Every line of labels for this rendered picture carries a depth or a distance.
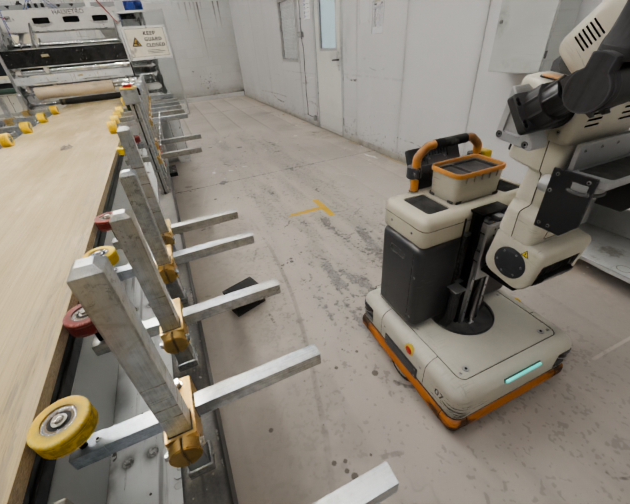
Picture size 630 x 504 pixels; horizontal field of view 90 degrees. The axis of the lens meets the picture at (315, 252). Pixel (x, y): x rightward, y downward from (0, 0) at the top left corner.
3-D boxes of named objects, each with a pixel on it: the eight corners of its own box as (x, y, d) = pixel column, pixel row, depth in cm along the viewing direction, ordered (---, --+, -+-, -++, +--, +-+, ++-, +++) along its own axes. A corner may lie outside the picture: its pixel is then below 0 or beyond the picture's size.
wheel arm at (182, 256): (252, 240, 105) (250, 229, 102) (255, 245, 102) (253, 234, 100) (107, 281, 91) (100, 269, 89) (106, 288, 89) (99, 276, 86)
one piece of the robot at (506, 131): (493, 136, 77) (512, 85, 69) (508, 133, 78) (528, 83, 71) (529, 152, 70) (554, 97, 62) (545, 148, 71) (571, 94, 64)
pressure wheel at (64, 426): (78, 494, 48) (36, 459, 41) (56, 463, 52) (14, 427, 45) (128, 446, 53) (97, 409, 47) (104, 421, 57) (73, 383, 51)
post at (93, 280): (211, 451, 62) (103, 249, 35) (214, 469, 59) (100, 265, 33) (193, 460, 61) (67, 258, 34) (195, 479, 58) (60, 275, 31)
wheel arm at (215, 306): (277, 288, 87) (275, 276, 84) (281, 295, 84) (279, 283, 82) (100, 348, 73) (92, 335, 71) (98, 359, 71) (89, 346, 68)
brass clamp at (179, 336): (187, 310, 82) (181, 296, 79) (193, 348, 71) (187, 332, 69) (162, 318, 80) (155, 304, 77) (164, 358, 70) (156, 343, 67)
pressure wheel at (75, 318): (93, 368, 67) (65, 331, 61) (83, 348, 72) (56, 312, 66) (131, 345, 72) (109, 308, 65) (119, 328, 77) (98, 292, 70)
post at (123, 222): (201, 369, 84) (130, 205, 57) (203, 379, 81) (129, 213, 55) (187, 374, 83) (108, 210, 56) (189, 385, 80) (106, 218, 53)
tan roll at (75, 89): (160, 85, 408) (157, 74, 402) (160, 86, 399) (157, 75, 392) (29, 100, 365) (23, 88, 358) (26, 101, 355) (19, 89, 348)
